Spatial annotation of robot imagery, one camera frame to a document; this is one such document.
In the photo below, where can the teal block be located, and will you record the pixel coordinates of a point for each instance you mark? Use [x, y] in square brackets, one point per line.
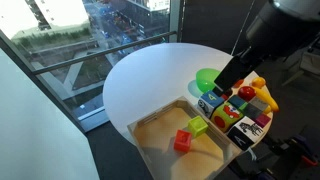
[236, 101]

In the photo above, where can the yellow-orange toy orange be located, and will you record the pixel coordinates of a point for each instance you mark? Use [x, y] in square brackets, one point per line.
[258, 82]

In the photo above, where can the black clamp with orange tips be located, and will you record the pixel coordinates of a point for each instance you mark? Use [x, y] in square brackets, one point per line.
[301, 150]

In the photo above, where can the red toy apple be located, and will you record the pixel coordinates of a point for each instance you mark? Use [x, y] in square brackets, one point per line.
[247, 93]

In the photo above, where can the yellow toy banana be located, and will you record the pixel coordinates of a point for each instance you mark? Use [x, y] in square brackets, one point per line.
[266, 98]

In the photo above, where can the black white zebra cube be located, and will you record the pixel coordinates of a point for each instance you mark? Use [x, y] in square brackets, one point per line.
[246, 132]

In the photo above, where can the yellow-green block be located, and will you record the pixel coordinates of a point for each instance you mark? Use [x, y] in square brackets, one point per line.
[198, 126]

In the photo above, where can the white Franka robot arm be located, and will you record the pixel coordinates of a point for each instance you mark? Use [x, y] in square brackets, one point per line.
[286, 23]

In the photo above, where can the wooden tray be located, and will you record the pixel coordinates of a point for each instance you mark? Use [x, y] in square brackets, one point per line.
[160, 133]

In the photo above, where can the red block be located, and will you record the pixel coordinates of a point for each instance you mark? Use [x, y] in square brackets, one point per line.
[182, 141]

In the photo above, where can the dark window frame post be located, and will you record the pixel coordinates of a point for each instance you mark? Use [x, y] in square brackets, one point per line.
[177, 20]

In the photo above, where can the grey block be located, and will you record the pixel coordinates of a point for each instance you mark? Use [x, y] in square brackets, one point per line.
[256, 107]

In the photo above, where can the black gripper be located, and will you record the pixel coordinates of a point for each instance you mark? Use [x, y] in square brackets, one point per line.
[233, 72]

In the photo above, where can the small red toy fruit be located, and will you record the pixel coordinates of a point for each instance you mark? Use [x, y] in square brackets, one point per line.
[224, 97]

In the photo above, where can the magenta block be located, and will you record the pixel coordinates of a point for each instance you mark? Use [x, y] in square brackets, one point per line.
[263, 120]

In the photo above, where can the dark window railing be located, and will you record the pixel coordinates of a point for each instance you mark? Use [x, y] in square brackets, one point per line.
[100, 52]

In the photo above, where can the green plastic bowl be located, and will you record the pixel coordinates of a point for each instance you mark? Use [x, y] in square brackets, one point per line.
[206, 80]

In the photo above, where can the multicolour soft car cube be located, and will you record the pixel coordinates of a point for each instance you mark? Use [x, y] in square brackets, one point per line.
[226, 116]

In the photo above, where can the blue soft number cube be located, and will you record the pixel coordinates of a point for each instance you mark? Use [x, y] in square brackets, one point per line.
[210, 102]

